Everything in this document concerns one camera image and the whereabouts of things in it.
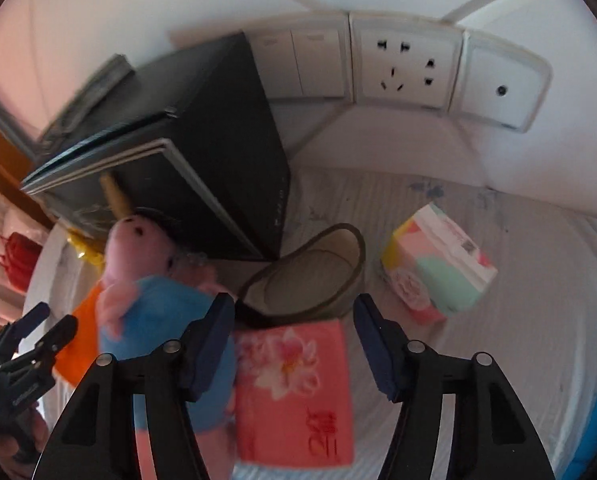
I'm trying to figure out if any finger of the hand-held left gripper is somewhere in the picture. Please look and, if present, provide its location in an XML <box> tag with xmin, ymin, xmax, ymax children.
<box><xmin>8</xmin><ymin>316</ymin><xmax>79</xmax><ymax>396</ymax></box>
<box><xmin>0</xmin><ymin>302</ymin><xmax>52</xmax><ymax>361</ymax></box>

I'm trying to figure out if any yellow giraffe toy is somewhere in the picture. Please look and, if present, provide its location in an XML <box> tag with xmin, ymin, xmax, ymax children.
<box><xmin>67</xmin><ymin>227</ymin><xmax>104</xmax><ymax>266</ymax></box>

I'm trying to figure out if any person's left hand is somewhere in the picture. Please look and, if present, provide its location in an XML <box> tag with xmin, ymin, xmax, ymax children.
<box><xmin>0</xmin><ymin>412</ymin><xmax>50</xmax><ymax>480</ymax></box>

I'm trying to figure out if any pastel tissue pack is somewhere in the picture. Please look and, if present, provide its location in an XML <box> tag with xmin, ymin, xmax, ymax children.
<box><xmin>381</xmin><ymin>203</ymin><xmax>499</xmax><ymax>326</ymax></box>

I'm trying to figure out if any wooden door frame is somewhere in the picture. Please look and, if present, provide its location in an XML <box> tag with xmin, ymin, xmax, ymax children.
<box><xmin>0</xmin><ymin>105</ymin><xmax>54</xmax><ymax>226</ymax></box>

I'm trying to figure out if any white wall switch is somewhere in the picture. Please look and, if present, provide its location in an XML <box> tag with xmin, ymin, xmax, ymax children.
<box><xmin>251</xmin><ymin>29</ymin><xmax>351</xmax><ymax>100</ymax></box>

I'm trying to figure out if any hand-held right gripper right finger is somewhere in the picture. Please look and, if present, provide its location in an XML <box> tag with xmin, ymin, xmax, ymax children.
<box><xmin>353</xmin><ymin>294</ymin><xmax>556</xmax><ymax>480</ymax></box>

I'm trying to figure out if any pink pig plush orange dress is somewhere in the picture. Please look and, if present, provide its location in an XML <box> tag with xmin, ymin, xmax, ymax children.
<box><xmin>53</xmin><ymin>285</ymin><xmax>104</xmax><ymax>387</ymax></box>

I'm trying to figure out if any white wall socket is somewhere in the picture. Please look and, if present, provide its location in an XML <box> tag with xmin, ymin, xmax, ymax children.
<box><xmin>349</xmin><ymin>12</ymin><xmax>465</xmax><ymax>111</ymax></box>

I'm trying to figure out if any pink pig plush blue shirt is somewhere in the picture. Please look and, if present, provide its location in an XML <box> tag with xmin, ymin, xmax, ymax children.
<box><xmin>96</xmin><ymin>217</ymin><xmax>239</xmax><ymax>480</ymax></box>

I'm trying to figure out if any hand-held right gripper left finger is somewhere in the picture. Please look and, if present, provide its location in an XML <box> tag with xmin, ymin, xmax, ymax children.
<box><xmin>31</xmin><ymin>292</ymin><xmax>236</xmax><ymax>480</ymax></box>

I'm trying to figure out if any white cloth covered desktop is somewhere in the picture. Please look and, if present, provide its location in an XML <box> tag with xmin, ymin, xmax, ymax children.
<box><xmin>23</xmin><ymin>167</ymin><xmax>597</xmax><ymax>480</ymax></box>

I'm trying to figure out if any red handbag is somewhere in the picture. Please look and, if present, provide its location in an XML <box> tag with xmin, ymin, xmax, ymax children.
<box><xmin>0</xmin><ymin>231</ymin><xmax>44</xmax><ymax>288</ymax></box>

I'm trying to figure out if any red floral tissue pack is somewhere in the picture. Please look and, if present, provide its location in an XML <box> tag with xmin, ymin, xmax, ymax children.
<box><xmin>233</xmin><ymin>319</ymin><xmax>355</xmax><ymax>467</ymax></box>

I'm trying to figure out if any black gift box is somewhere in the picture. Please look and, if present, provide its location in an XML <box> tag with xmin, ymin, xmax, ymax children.
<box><xmin>21</xmin><ymin>32</ymin><xmax>293</xmax><ymax>262</ymax></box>

